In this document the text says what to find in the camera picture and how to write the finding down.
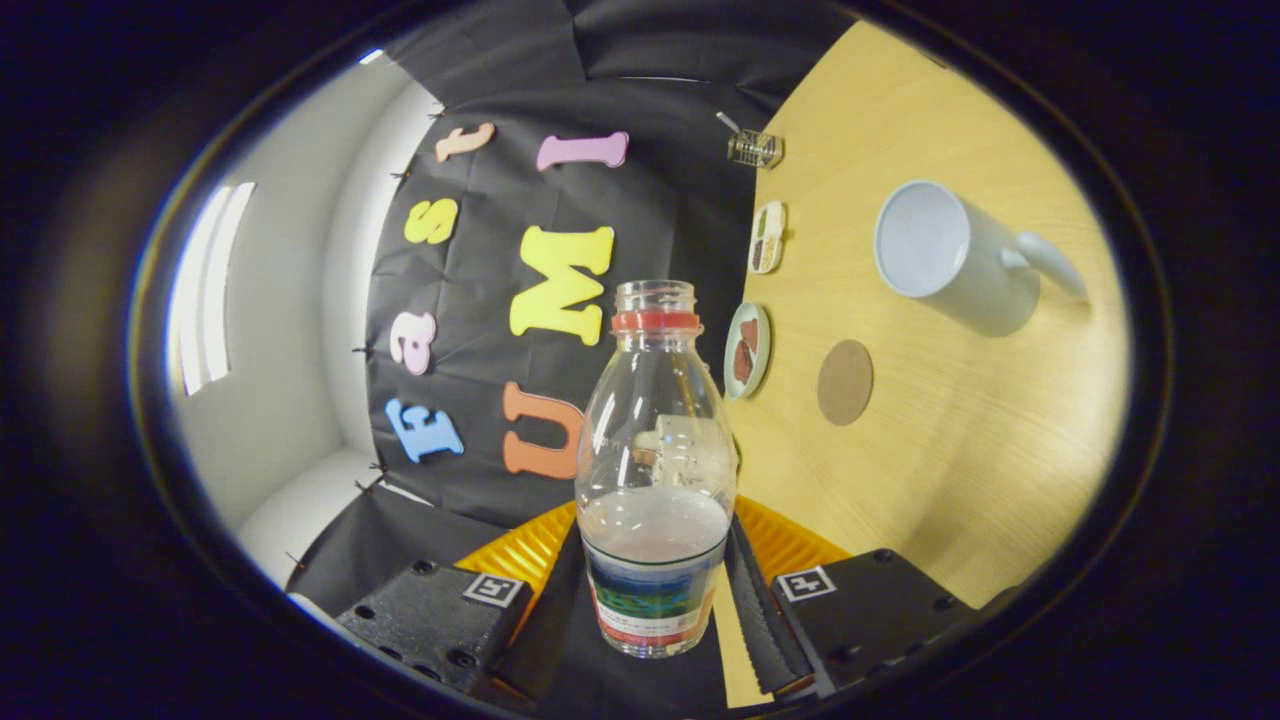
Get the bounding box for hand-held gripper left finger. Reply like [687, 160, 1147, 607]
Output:
[335, 500, 601, 701]

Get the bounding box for clear plastic juice bottle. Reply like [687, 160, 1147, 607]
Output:
[575, 280, 739, 659]

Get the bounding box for pale green plate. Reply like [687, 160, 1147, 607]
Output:
[724, 303, 772, 400]

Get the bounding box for small divided seasoning dish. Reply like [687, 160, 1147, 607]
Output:
[748, 200, 788, 275]

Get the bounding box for clear glass container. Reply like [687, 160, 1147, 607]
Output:
[727, 128, 784, 170]

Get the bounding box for wooden table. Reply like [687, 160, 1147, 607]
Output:
[712, 20, 1131, 709]

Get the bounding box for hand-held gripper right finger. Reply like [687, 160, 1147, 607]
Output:
[722, 495, 976, 701]

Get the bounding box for white cup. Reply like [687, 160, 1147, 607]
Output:
[873, 180, 1089, 338]

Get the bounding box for round brown coaster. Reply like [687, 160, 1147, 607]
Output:
[816, 339, 875, 427]

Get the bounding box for large ceiling light panel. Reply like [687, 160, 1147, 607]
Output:
[178, 182, 256, 397]

